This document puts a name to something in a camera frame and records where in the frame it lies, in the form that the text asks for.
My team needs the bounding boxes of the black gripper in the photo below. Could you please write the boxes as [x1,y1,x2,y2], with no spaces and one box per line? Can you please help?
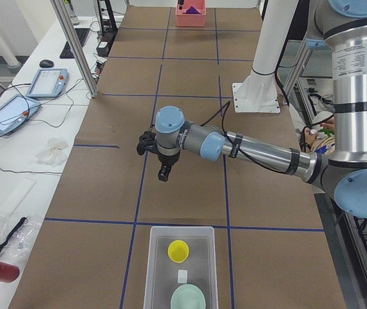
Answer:
[157,153,179,182]

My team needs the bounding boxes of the purple cloth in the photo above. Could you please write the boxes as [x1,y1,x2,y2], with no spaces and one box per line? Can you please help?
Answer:
[184,6,202,15]

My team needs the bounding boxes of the yellow plastic cup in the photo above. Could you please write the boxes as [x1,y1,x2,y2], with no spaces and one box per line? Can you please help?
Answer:
[167,239,190,263]

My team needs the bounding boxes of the green ceramic bowl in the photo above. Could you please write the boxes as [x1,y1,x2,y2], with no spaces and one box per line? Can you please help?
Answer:
[170,284,206,309]

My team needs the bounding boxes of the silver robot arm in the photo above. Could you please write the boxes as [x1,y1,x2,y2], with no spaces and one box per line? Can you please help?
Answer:
[153,1,367,218]

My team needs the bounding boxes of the black power adapter box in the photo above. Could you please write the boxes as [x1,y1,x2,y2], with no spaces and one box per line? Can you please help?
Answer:
[96,41,109,57]

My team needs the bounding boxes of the pink plastic bin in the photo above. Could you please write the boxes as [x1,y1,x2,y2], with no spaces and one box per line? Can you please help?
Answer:
[175,0,206,27]

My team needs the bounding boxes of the clear plastic bin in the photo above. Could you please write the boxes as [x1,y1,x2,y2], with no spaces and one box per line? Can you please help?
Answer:
[144,226,219,308]

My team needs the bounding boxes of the black keyboard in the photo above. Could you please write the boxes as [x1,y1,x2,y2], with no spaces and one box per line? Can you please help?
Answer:
[59,28,91,59]

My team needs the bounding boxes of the crumpled white tissue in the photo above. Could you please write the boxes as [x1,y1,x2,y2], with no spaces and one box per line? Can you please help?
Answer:
[36,138,68,167]

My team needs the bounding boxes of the white foam strip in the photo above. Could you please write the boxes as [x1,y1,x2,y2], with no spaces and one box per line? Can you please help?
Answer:
[0,178,36,218]

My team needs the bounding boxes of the far teach pendant tablet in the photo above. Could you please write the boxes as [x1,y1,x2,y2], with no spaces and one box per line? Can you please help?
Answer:
[26,68,69,100]

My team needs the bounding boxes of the teach pendant tablet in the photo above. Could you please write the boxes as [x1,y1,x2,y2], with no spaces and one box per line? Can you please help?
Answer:
[0,95,41,135]
[26,68,69,100]

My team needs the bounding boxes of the black computer mouse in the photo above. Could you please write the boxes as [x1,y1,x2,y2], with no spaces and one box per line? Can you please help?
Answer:
[39,59,54,68]

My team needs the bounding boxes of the seated person beige shirt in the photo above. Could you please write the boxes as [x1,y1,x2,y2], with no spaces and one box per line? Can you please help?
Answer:
[300,118,335,155]

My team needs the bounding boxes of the near teach pendant tablet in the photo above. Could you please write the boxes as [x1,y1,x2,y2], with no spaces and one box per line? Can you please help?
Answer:
[0,95,41,135]

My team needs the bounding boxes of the clear plastic bag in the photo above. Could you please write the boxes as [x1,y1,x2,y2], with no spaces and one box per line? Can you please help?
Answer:
[0,216,42,261]

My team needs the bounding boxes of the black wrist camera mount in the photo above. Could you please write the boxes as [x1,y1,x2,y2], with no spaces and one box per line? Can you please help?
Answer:
[136,125,158,155]

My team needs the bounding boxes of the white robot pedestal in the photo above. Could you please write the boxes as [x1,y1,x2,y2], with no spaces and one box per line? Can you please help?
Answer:
[232,0,299,113]

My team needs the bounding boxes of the aluminium frame post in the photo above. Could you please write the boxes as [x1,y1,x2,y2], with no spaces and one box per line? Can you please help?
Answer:
[50,0,98,98]

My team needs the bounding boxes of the black strap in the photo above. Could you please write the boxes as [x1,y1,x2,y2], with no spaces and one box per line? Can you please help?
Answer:
[0,216,28,259]

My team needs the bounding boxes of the green handled tool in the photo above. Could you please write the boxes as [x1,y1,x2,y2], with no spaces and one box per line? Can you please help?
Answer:
[320,128,334,137]

